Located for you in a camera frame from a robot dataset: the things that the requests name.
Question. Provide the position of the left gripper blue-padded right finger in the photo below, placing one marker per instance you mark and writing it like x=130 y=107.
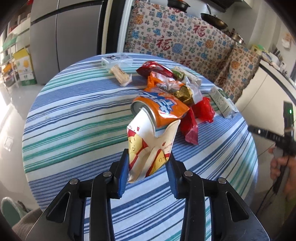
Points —
x=229 y=215

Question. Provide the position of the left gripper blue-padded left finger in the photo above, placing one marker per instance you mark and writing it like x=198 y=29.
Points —
x=65 y=215

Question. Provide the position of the white green milk carton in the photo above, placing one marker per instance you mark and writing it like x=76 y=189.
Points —
x=223 y=102

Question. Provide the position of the red plastic bag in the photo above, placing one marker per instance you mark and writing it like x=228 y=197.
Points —
x=203 y=110

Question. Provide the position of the red snack wrapper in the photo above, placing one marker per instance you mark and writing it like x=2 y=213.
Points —
x=189 y=127

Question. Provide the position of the crushed white red paper cup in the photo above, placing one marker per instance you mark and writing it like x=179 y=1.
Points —
x=147 y=152

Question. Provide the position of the gold white wrapper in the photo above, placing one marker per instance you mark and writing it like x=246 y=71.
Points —
x=188 y=95

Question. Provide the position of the crushed orange drink can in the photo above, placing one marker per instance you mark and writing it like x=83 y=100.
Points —
x=162 y=107

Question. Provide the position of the white green wrapper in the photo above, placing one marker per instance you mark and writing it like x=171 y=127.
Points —
x=183 y=75

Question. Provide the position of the orange white snack wrapper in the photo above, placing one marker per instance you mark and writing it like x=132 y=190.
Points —
x=162 y=82

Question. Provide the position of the clear wrapper with pastry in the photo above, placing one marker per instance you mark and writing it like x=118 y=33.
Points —
x=123 y=78

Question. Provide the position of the red shiny snack bag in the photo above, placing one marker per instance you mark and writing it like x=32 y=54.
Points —
x=153 y=66

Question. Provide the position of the right hand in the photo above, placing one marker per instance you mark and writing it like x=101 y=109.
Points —
x=282 y=171

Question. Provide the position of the green slipper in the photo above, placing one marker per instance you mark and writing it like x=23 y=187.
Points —
x=13 y=211

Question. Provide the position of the blue green striped tablecloth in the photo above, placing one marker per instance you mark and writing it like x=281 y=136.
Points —
x=76 y=128

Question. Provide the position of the steel pot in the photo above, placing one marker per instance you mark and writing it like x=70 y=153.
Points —
x=236 y=36

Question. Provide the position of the dark wok pan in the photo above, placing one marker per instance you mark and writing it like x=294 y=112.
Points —
x=213 y=20

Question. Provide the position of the yellow white cardboard box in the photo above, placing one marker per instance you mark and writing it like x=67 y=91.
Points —
x=24 y=67

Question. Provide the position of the clear plastic box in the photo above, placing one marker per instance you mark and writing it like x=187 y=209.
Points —
x=122 y=60

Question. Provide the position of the black pot on counter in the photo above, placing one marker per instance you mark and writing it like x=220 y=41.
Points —
x=179 y=5

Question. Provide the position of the patterned fu character cloth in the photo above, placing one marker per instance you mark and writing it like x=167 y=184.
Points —
x=161 y=31

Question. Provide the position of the grey refrigerator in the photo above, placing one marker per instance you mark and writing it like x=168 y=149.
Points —
x=63 y=33

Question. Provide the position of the storage shelf rack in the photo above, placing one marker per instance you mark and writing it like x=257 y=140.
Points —
x=15 y=37

